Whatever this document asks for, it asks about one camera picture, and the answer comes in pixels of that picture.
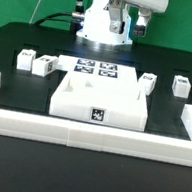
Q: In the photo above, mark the white marker base sheet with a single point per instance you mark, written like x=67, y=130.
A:
x=103, y=69

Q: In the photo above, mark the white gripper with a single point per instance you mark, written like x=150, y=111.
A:
x=116, y=8

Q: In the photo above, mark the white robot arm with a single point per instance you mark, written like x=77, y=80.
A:
x=107, y=23

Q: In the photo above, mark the white U-shaped fence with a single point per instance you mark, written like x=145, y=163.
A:
x=97, y=138

